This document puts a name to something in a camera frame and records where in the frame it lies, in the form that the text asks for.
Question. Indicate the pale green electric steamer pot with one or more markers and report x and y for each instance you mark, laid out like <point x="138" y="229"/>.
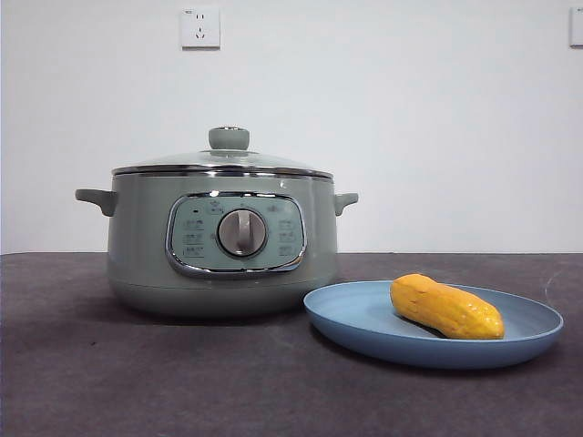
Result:
<point x="136" y="250"/>

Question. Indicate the white wall power socket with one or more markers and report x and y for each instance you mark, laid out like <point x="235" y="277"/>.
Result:
<point x="200" y="28"/>

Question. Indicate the white wall plate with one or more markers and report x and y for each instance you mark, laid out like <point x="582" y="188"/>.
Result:
<point x="577" y="27"/>

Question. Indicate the yellow corn cob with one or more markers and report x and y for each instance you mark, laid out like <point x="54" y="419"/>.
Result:
<point x="446" y="309"/>

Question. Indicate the blue round plate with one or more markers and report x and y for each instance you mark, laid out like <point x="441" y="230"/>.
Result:
<point x="355" y="318"/>

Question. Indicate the glass lid with green knob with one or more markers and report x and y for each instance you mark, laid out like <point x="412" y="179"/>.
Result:
<point x="229" y="138"/>

